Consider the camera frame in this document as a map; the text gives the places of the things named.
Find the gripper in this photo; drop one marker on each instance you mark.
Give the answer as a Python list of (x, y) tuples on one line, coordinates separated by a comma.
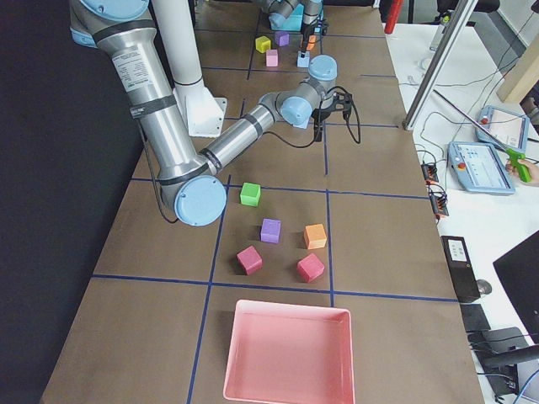
[(306, 35), (319, 115)]

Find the light blue block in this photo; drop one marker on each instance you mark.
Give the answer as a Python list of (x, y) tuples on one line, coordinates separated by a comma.
[(303, 59)]

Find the near orange block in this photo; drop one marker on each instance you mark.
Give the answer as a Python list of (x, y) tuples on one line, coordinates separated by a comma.
[(312, 40)]

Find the orange block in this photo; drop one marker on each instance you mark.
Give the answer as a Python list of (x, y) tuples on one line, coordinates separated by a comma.
[(312, 40), (315, 236)]

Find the near purple block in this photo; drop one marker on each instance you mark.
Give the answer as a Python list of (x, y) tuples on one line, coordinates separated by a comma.
[(282, 38)]

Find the purple block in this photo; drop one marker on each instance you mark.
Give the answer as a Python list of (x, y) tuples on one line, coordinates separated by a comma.
[(282, 38), (270, 230)]

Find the blue tray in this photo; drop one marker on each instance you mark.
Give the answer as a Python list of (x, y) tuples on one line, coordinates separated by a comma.
[(292, 15)]

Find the pink block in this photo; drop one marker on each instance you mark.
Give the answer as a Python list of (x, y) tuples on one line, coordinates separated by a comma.
[(271, 58)]

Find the yellow block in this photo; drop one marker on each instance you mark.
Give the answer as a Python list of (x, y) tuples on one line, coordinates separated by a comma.
[(262, 44)]

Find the green block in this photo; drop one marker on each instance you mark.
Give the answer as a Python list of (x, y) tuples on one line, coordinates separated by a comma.
[(250, 194)]

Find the red cylinder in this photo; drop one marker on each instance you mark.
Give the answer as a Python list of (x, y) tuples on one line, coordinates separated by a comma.
[(392, 16)]

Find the far orange block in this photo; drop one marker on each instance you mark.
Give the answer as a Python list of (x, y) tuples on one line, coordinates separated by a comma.
[(315, 236)]

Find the far purple block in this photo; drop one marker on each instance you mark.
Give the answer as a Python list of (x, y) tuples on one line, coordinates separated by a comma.
[(270, 230)]

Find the white pillar with base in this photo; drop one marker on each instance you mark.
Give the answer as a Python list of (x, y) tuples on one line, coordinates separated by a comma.
[(202, 113)]

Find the red block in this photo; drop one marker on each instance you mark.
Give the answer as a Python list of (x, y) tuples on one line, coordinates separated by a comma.
[(310, 267)]

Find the magenta block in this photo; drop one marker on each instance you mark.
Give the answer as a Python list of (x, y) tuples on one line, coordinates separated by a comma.
[(250, 260)]

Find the near teach pendant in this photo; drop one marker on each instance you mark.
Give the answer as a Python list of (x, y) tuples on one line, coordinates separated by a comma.
[(478, 168)]

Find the teach pendant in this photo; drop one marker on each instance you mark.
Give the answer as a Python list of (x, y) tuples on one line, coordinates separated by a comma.
[(478, 168), (508, 127)]

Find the far teach pendant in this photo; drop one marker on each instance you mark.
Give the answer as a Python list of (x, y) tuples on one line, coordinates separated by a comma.
[(508, 127)]

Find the grabber reacher tool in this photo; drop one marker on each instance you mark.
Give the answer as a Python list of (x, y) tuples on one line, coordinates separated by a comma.
[(515, 156)]

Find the black box device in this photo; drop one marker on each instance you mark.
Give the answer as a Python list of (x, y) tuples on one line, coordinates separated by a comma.
[(460, 268)]

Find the pink tray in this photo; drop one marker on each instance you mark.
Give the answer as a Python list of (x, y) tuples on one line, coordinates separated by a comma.
[(284, 353)]

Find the computer mouse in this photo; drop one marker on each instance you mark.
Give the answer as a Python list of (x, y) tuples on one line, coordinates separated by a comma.
[(484, 287)]

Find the black monitor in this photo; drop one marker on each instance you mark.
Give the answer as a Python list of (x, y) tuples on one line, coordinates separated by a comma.
[(517, 271)]

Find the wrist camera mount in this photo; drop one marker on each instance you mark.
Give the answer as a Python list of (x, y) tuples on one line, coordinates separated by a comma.
[(341, 102), (322, 27)]

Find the aluminium frame post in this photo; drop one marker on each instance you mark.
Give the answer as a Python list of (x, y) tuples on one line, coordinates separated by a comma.
[(464, 9)]

